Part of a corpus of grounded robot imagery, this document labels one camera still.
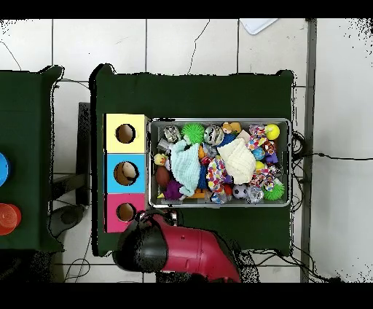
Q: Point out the yellow duck plush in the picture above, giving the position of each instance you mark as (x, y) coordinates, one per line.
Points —
(159, 159)

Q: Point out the cream knitted cloth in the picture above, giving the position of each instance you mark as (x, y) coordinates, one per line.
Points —
(237, 161)

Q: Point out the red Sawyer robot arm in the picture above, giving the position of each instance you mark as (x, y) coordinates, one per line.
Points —
(189, 247)

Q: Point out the wooden box with three holes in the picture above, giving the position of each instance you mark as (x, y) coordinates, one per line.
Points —
(125, 175)

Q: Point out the mint knitted cloth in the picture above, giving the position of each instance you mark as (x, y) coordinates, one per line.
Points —
(185, 166)

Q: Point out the green spiky rubber ball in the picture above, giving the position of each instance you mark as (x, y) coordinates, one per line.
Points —
(275, 192)
(193, 132)

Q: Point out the crushed silver drink can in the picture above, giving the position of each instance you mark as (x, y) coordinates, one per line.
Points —
(172, 133)
(214, 134)

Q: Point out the polka dot cloth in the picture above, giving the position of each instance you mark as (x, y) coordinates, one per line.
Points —
(216, 173)

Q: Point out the brown teddy plush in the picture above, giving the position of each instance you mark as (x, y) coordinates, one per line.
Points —
(231, 127)

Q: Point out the dark green tablecloth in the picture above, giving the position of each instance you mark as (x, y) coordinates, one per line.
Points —
(26, 116)
(189, 96)

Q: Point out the small soccer ball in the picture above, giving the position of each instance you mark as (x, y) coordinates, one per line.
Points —
(240, 191)

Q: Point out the yellow ball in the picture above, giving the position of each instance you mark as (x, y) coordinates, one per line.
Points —
(272, 131)

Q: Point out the black upright panel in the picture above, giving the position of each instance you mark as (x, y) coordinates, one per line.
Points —
(84, 145)

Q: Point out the grey rounded base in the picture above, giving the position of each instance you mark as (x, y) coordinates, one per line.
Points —
(68, 217)

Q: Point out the white tray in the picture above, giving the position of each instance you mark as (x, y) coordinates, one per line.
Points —
(256, 24)

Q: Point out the blue round lid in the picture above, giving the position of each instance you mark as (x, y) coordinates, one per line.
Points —
(3, 169)

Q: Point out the red plastic cup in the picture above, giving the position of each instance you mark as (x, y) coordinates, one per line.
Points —
(8, 218)

